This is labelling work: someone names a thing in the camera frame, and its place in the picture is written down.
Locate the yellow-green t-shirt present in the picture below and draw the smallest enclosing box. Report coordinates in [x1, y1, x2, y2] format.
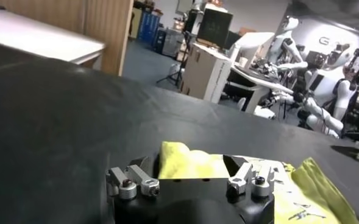
[158, 141, 359, 224]

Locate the tall white cardboard box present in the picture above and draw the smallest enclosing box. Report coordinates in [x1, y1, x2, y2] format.
[180, 42, 233, 104]

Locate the white rectangular table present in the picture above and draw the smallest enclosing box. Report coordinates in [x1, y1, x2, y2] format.
[0, 7, 106, 66]

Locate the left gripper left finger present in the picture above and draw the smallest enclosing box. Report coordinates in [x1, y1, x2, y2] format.
[105, 156, 161, 200]

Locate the white height-adjustable desk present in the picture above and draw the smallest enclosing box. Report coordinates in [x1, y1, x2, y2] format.
[230, 65, 295, 115]

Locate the black monitor on tripod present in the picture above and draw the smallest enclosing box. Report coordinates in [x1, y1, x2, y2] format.
[196, 8, 233, 50]

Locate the wooden partition screen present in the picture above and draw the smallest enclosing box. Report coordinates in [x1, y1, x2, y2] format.
[0, 0, 134, 77]

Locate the white curved panel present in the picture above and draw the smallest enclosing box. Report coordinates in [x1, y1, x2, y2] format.
[232, 31, 276, 69]

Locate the black glossy table cover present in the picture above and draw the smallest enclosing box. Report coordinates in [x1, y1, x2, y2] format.
[0, 39, 359, 224]

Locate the blue storage cabinet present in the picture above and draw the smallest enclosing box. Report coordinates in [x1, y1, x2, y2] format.
[137, 10, 162, 44]

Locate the black tripod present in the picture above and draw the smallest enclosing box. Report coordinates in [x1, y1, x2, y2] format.
[156, 29, 193, 89]

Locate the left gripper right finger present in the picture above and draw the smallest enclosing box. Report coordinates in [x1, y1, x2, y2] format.
[222, 154, 276, 198]

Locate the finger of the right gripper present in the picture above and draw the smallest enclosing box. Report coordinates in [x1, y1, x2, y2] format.
[330, 144, 359, 166]

